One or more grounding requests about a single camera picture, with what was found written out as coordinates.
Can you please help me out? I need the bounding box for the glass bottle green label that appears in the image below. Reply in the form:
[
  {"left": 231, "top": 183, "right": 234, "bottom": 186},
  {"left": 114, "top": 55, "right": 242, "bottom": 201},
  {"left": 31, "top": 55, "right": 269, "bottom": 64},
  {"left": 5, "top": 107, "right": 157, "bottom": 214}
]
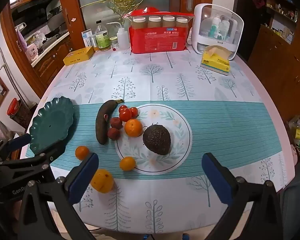
[{"left": 95, "top": 20, "right": 110, "bottom": 52}]

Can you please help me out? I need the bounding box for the wooden kitchen cabinet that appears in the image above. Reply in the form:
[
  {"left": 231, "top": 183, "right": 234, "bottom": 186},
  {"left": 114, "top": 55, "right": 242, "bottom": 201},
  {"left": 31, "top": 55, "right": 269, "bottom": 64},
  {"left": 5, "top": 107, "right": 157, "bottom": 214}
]
[{"left": 31, "top": 34, "right": 73, "bottom": 83}]

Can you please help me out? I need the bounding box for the metal mop pole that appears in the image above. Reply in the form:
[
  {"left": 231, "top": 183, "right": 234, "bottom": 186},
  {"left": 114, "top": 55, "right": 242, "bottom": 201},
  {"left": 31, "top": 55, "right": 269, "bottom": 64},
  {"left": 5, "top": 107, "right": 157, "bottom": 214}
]
[{"left": 0, "top": 46, "right": 23, "bottom": 100}]

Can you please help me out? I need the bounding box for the yellow tissue pack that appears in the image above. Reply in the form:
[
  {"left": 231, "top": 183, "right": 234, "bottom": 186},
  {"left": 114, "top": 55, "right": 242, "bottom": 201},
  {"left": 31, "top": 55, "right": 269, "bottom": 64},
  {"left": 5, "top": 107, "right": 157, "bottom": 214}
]
[{"left": 200, "top": 45, "right": 231, "bottom": 77}]

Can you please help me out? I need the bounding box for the large orange tangerine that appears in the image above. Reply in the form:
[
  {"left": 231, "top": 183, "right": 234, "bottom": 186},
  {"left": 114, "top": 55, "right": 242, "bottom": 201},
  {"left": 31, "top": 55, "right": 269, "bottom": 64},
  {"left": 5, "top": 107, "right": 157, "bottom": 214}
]
[{"left": 124, "top": 118, "right": 143, "bottom": 137}]

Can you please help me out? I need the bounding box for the dark overripe banana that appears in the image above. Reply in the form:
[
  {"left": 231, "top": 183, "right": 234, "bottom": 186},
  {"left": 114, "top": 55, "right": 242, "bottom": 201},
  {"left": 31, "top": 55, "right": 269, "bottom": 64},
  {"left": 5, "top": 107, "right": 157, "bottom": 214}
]
[{"left": 95, "top": 99, "right": 125, "bottom": 145}]

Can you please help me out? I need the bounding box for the red pack of jars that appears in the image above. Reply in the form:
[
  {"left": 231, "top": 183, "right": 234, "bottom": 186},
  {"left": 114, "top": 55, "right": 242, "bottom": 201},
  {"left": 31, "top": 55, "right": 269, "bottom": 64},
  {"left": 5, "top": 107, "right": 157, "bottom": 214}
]
[{"left": 128, "top": 7, "right": 195, "bottom": 54}]

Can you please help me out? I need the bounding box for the blue and white carton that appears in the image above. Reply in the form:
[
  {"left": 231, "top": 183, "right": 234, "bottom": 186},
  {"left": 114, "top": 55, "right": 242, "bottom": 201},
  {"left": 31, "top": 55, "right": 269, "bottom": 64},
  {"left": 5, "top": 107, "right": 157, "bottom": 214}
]
[{"left": 81, "top": 29, "right": 93, "bottom": 48}]

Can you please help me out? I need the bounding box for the dark green scalloped plate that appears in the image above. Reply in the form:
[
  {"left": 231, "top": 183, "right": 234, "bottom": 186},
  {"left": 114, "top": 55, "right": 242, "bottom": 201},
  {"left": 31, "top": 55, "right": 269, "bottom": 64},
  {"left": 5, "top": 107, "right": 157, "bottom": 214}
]
[{"left": 29, "top": 96, "right": 75, "bottom": 155}]

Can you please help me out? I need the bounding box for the dark avocado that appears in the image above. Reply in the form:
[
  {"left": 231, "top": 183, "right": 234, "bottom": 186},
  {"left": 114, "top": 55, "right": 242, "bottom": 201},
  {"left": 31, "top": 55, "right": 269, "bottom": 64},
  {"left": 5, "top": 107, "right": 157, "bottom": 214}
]
[{"left": 142, "top": 124, "right": 171, "bottom": 155}]

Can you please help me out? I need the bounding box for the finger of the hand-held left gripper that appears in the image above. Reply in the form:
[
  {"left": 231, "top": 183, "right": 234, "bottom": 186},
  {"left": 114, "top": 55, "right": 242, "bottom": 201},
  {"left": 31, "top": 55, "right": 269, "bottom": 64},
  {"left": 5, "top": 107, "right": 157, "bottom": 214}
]
[
  {"left": 0, "top": 141, "right": 66, "bottom": 176},
  {"left": 0, "top": 133, "right": 32, "bottom": 165}
]

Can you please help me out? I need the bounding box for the small orange tangerine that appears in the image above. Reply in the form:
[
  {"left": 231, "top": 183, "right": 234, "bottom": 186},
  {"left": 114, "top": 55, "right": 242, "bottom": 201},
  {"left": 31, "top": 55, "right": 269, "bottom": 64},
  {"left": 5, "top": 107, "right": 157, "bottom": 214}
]
[
  {"left": 119, "top": 156, "right": 136, "bottom": 172},
  {"left": 75, "top": 146, "right": 90, "bottom": 160}
]

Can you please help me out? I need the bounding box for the white countertop storage cabinet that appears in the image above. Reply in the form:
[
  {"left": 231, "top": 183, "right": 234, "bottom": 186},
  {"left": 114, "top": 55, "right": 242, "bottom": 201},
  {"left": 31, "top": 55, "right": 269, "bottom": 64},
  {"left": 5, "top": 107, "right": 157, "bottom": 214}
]
[{"left": 191, "top": 3, "right": 238, "bottom": 55}]

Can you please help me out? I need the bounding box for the red lychee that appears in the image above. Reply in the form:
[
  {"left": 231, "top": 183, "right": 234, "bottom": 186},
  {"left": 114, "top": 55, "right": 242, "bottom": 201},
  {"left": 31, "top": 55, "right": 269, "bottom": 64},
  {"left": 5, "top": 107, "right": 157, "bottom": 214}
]
[
  {"left": 107, "top": 127, "right": 120, "bottom": 139},
  {"left": 110, "top": 117, "right": 123, "bottom": 130}
]

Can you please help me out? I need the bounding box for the yellow orange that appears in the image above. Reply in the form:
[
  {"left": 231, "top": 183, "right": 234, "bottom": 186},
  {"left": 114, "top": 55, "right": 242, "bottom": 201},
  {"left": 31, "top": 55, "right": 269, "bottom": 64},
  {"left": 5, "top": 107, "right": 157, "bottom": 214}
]
[{"left": 90, "top": 169, "right": 115, "bottom": 194}]

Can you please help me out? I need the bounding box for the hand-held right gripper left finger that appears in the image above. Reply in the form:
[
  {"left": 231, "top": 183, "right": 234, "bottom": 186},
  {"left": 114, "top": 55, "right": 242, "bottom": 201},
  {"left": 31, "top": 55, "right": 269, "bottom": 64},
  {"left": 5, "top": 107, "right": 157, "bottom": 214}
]
[{"left": 16, "top": 152, "right": 100, "bottom": 240}]

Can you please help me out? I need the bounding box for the white plastic squeeze bottle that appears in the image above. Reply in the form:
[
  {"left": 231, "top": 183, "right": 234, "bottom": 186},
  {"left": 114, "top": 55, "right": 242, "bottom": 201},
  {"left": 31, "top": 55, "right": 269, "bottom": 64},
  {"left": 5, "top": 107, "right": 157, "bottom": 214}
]
[{"left": 106, "top": 22, "right": 130, "bottom": 50}]

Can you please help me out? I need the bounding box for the tree print tablecloth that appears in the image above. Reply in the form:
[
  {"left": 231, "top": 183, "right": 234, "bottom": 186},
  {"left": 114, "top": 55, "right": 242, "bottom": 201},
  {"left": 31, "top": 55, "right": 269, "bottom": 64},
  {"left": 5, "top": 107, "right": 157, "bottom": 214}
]
[{"left": 27, "top": 47, "right": 290, "bottom": 234}]

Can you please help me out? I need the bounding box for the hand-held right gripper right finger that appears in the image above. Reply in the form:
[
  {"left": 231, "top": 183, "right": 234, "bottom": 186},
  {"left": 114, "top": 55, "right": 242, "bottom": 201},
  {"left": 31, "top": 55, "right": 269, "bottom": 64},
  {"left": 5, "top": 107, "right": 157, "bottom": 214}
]
[{"left": 202, "top": 152, "right": 285, "bottom": 240}]

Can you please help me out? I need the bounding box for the red lid storage jar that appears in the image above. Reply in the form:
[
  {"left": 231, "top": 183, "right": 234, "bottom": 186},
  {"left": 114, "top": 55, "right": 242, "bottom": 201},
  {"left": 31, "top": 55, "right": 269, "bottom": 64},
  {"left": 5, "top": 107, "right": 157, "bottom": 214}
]
[{"left": 7, "top": 97, "right": 32, "bottom": 128}]

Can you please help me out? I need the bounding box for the yellow rectangular box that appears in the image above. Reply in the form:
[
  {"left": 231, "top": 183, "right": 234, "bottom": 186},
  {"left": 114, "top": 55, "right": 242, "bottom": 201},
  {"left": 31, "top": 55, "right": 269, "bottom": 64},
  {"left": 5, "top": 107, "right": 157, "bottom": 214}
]
[{"left": 63, "top": 46, "right": 94, "bottom": 67}]

